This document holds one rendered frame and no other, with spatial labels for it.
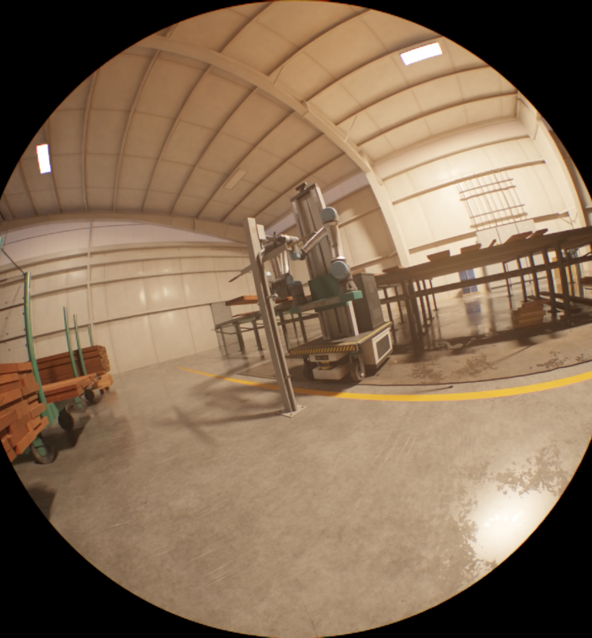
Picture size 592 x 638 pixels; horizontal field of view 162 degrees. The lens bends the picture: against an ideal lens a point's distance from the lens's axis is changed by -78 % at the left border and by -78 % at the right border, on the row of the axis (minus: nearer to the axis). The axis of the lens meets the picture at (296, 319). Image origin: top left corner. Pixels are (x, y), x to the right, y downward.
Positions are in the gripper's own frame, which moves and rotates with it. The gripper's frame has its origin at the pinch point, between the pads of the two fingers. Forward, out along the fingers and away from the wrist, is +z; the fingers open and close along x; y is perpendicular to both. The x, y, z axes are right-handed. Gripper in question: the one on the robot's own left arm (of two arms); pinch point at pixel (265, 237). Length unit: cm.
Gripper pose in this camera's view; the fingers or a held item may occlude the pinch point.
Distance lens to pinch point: 148.9
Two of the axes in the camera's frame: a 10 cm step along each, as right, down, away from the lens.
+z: -6.8, 1.6, -7.2
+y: 1.6, -9.2, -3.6
